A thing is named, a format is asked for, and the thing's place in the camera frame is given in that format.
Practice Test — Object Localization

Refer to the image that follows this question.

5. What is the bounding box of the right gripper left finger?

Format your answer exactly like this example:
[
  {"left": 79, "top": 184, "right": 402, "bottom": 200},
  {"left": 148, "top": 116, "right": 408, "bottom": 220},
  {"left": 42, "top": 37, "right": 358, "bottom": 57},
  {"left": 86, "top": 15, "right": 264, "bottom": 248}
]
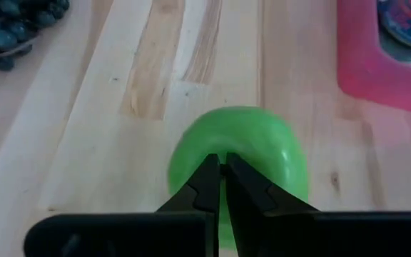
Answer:
[{"left": 23, "top": 153, "right": 223, "bottom": 257}]

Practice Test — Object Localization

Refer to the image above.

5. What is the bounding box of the black plastic grape bunch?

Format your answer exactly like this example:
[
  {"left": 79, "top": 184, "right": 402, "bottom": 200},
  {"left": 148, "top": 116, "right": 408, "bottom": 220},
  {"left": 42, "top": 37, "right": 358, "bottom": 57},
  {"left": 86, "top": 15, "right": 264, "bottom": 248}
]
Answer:
[{"left": 0, "top": 0, "right": 71, "bottom": 86}]

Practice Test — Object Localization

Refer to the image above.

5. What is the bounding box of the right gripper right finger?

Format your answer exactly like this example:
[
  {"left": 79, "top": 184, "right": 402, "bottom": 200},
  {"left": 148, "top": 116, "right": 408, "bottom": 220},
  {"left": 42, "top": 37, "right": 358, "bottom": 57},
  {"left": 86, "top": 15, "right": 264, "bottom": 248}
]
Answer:
[{"left": 225, "top": 152, "right": 411, "bottom": 257}]

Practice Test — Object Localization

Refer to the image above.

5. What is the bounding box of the green toy apple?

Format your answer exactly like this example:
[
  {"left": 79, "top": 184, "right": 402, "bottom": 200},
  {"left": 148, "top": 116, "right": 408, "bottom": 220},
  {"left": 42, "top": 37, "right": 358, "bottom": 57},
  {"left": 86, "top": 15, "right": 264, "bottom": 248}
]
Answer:
[{"left": 168, "top": 106, "right": 310, "bottom": 251}]

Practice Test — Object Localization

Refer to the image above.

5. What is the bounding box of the gold-top blue-label tin can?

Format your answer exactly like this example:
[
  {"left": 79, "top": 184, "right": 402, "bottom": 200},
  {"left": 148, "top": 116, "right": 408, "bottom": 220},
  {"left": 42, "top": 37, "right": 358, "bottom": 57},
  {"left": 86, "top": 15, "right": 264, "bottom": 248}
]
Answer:
[{"left": 377, "top": 0, "right": 411, "bottom": 51}]

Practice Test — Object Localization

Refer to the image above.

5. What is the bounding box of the pink plastic bin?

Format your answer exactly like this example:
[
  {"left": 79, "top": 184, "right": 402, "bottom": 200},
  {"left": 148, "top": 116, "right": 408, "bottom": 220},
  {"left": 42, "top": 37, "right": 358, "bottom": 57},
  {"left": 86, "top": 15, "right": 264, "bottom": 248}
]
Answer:
[{"left": 336, "top": 0, "right": 411, "bottom": 119}]

